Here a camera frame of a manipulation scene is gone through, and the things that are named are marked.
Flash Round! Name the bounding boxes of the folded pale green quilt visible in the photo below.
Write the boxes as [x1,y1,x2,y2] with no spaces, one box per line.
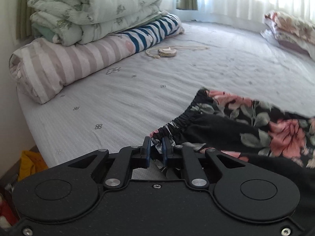
[26,0,163,47]

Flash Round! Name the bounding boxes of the bed with grey patterned sheet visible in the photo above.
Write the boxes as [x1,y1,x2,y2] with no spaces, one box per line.
[16,21,315,169]

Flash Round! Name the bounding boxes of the beige round pendant with cord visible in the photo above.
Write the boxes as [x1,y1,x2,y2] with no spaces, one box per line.
[145,45,209,60]

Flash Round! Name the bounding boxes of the floral pillow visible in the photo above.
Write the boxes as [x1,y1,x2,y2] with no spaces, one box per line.
[264,10,315,51]

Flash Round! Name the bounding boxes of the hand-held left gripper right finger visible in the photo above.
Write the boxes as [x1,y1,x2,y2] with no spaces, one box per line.
[161,137,249,190]

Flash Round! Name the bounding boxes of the black floral pants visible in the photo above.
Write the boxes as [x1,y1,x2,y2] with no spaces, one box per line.
[148,89,315,185]

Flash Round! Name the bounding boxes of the pink striped rolled blanket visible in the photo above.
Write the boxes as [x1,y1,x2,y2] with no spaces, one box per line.
[9,33,137,104]

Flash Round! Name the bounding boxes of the yellow cloth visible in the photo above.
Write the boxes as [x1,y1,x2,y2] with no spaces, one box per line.
[18,150,49,182]

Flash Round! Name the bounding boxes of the blue white striped blanket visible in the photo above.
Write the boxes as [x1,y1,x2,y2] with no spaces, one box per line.
[108,13,184,53]

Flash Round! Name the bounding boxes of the red white cloth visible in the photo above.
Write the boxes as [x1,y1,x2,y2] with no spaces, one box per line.
[0,193,19,227]

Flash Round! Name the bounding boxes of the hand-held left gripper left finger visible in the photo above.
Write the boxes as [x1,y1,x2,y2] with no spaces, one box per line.
[66,137,151,190]

